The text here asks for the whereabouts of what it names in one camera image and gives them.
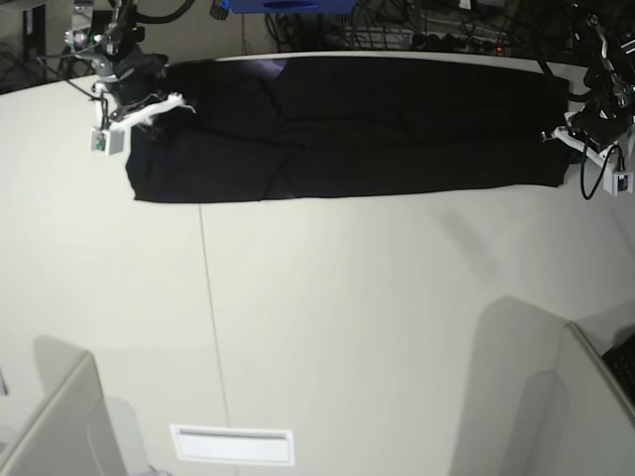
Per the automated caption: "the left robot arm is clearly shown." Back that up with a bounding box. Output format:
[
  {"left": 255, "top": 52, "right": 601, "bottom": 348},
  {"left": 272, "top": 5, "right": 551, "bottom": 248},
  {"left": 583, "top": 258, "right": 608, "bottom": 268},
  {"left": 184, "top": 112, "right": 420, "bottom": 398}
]
[{"left": 568, "top": 10, "right": 634, "bottom": 152}]

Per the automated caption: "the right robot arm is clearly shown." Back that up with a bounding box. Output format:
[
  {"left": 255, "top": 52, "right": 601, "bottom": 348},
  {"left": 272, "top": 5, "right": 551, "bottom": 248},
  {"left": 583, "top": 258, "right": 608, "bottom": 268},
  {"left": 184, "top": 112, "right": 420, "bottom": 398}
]
[{"left": 37, "top": 1, "right": 193, "bottom": 113}]

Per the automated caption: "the black keyboard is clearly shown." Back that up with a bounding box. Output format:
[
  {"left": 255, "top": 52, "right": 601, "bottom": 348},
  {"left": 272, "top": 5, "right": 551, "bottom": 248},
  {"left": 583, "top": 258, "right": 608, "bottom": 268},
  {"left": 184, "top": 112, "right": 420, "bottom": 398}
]
[{"left": 603, "top": 335, "right": 635, "bottom": 402}]

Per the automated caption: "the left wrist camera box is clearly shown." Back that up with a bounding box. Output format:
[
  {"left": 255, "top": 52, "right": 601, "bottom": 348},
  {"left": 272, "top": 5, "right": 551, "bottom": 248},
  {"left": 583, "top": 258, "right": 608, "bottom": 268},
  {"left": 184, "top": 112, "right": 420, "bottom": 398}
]
[{"left": 603, "top": 171, "right": 634, "bottom": 196}]

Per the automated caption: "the black T-shirt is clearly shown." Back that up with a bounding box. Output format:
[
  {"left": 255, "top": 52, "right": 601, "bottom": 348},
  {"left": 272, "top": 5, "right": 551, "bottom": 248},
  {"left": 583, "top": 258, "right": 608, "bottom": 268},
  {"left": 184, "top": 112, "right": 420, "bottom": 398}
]
[{"left": 126, "top": 57, "right": 570, "bottom": 204}]

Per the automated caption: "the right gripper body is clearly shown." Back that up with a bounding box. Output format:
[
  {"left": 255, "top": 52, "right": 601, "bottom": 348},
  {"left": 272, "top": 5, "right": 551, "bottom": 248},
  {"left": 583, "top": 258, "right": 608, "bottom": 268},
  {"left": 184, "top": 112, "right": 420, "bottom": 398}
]
[{"left": 96, "top": 50, "right": 167, "bottom": 112}]

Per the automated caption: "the blue box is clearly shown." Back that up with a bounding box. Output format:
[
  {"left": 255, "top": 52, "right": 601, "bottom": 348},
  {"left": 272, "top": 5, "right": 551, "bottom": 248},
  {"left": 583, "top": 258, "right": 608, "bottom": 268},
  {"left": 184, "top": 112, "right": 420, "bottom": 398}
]
[{"left": 219, "top": 0, "right": 356, "bottom": 15}]

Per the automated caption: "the right grey partition panel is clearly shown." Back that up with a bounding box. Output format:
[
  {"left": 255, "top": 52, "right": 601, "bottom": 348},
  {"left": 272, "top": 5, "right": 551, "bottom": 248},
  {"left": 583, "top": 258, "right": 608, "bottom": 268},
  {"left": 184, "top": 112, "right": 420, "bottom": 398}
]
[{"left": 548, "top": 323, "right": 634, "bottom": 476}]

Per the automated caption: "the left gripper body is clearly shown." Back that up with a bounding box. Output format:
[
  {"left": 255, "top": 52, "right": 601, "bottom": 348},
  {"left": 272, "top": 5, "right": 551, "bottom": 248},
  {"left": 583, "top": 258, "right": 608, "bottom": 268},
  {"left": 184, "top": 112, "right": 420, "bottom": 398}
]
[{"left": 565, "top": 106, "right": 630, "bottom": 153}]

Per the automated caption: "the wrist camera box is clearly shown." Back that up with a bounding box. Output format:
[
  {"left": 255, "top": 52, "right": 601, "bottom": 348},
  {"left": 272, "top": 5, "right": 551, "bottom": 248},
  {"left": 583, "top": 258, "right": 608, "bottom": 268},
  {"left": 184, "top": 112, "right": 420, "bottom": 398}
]
[
  {"left": 603, "top": 171, "right": 634, "bottom": 196},
  {"left": 90, "top": 128, "right": 126, "bottom": 156}
]

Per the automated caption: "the white table slot plate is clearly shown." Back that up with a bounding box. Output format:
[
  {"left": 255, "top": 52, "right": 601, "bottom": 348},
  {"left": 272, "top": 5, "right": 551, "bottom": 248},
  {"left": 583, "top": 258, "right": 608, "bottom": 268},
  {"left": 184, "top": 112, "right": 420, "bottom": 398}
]
[{"left": 170, "top": 424, "right": 296, "bottom": 466}]

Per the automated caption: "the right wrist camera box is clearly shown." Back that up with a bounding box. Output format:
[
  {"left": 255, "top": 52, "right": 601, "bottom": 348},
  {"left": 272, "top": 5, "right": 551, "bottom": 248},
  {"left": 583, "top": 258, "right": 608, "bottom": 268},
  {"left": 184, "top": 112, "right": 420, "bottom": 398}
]
[{"left": 90, "top": 128, "right": 126, "bottom": 156}]

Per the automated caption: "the left grey partition panel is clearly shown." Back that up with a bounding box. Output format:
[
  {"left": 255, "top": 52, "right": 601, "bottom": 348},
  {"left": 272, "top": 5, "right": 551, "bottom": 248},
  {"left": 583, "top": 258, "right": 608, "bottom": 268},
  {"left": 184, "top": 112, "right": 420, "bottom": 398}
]
[{"left": 1, "top": 352, "right": 127, "bottom": 476}]

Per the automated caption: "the grey partition panel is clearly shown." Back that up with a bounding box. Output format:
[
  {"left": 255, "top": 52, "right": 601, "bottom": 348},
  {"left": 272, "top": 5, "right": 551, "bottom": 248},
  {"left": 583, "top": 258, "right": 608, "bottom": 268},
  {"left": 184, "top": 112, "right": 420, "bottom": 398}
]
[
  {"left": 1, "top": 352, "right": 127, "bottom": 476},
  {"left": 548, "top": 323, "right": 634, "bottom": 476}
]

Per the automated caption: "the black power strip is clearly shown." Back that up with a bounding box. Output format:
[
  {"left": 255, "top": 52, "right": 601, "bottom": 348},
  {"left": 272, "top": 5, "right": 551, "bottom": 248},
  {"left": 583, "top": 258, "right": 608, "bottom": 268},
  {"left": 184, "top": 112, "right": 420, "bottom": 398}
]
[{"left": 410, "top": 34, "right": 483, "bottom": 54}]

